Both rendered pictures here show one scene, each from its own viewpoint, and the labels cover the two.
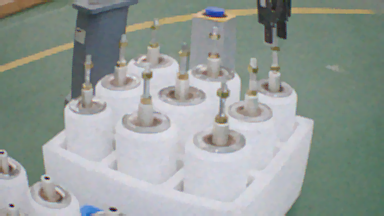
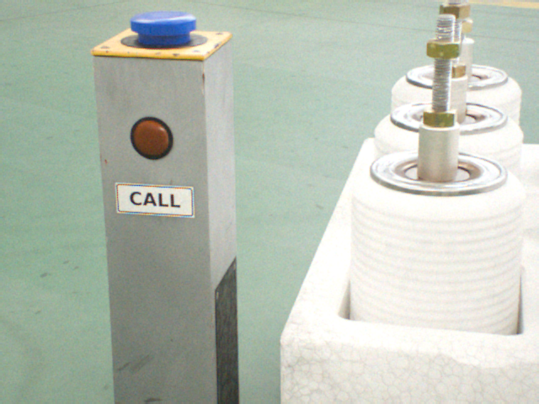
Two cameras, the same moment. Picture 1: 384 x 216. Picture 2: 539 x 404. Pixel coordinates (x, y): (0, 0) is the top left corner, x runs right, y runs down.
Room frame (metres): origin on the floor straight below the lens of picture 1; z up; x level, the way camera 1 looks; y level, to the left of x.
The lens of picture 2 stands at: (1.50, 0.61, 0.44)
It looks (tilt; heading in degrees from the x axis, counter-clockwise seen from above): 19 degrees down; 258
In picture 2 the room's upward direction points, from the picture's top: 1 degrees counter-clockwise
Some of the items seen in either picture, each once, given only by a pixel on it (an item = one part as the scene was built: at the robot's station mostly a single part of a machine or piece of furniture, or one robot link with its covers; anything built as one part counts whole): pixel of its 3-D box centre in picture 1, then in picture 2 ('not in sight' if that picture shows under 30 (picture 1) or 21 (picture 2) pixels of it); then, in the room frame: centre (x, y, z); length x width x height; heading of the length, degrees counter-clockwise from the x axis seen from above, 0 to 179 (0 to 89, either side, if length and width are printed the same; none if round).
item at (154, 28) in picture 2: (214, 12); (163, 32); (1.42, -0.04, 0.32); 0.04 x 0.04 x 0.02
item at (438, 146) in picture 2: (153, 54); (438, 151); (1.28, 0.07, 0.26); 0.02 x 0.02 x 0.03
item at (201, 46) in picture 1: (211, 85); (174, 275); (1.42, -0.04, 0.16); 0.07 x 0.07 x 0.31; 65
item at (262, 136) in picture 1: (244, 163); not in sight; (1.08, -0.09, 0.16); 0.10 x 0.10 x 0.18
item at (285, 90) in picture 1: (274, 88); (456, 78); (1.18, -0.14, 0.25); 0.08 x 0.08 x 0.01
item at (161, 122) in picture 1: (145, 122); not in sight; (1.02, 0.07, 0.25); 0.08 x 0.08 x 0.01
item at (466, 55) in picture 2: (274, 81); (456, 61); (1.18, -0.14, 0.26); 0.02 x 0.02 x 0.03
